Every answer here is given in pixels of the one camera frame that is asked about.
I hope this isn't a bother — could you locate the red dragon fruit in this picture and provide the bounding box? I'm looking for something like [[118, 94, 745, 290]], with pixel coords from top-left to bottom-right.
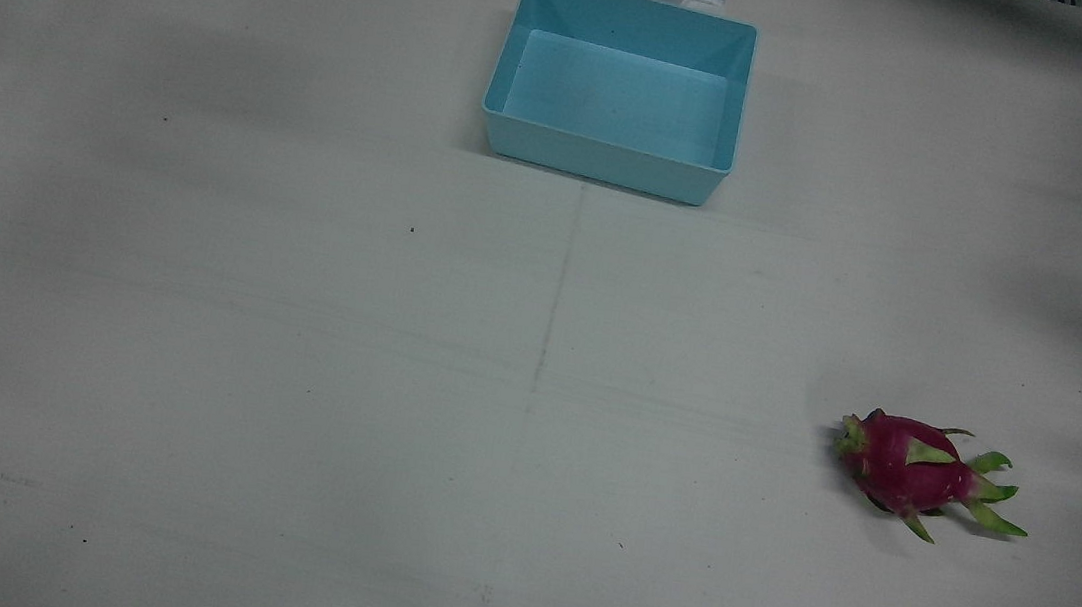
[[825, 404, 1040, 555]]

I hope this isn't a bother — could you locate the light blue plastic bin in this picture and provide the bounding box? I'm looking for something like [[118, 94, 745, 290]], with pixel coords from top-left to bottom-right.
[[473, 0, 763, 212]]

